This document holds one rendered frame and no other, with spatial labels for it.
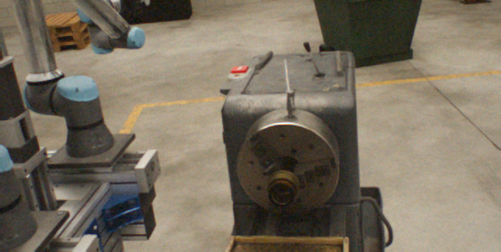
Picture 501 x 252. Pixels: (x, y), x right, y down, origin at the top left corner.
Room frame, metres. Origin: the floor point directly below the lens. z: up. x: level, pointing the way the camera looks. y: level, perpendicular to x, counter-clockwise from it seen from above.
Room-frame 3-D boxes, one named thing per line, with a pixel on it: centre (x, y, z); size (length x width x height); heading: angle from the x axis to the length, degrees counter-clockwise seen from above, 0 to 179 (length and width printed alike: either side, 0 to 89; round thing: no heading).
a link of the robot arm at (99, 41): (1.89, 0.52, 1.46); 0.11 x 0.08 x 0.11; 59
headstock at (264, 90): (1.91, -0.14, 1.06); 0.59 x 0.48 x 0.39; 169
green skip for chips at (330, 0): (6.42, -1.40, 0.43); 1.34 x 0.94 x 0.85; 11
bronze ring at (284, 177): (1.35, -0.05, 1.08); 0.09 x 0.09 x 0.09; 79
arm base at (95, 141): (1.60, 0.55, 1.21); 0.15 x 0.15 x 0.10
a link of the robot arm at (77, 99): (1.61, 0.56, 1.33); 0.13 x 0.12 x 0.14; 59
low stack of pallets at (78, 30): (9.07, 3.12, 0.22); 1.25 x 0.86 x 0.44; 2
